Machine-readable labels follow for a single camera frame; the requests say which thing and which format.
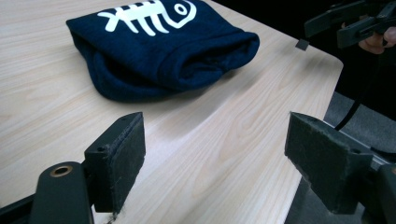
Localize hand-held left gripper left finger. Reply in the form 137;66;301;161
83;111;147;216

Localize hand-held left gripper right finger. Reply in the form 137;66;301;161
284;111;375;215

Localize navy garment with fishbone print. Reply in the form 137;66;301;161
65;0;261;104

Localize small grey square tag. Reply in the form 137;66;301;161
295;38;311;51

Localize black cable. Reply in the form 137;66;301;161
334;55;385;132

